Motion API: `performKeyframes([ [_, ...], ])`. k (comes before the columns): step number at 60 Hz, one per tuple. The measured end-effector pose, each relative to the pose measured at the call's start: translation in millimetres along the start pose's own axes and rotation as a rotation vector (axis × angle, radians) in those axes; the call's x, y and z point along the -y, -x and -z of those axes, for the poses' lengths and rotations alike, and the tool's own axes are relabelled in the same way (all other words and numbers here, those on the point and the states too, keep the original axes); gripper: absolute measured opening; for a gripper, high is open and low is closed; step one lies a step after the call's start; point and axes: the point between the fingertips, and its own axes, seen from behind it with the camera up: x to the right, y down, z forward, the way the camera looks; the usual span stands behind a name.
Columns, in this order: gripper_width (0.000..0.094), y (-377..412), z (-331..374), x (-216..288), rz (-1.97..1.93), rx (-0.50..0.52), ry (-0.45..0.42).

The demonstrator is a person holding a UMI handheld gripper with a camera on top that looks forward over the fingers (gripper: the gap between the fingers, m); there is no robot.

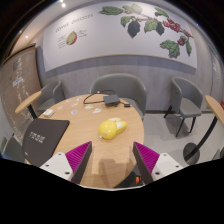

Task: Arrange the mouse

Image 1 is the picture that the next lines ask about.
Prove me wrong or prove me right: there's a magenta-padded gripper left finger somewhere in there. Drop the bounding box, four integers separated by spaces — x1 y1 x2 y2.
39 140 93 185

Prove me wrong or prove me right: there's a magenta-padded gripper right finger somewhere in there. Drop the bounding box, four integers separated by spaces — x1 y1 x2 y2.
132 141 184 185

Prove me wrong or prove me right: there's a black mouse pad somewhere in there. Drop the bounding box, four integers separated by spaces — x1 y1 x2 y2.
21 118 71 168

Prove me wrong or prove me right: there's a grey upholstered chair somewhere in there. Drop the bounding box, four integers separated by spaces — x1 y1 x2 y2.
1 133 26 164
89 73 148 121
163 76 204 138
35 79 66 113

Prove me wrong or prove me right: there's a small round wooden side table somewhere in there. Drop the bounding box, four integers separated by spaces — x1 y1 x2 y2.
183 94 224 166
14 90 43 119

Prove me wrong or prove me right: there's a black cable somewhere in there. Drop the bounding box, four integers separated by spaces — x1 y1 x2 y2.
82 89 117 105

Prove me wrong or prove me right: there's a wooden wall panel board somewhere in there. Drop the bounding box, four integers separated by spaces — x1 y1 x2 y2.
0 44 43 144

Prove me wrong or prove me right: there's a white coffee cherry wall mural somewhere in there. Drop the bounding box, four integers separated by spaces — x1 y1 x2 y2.
42 1 198 73

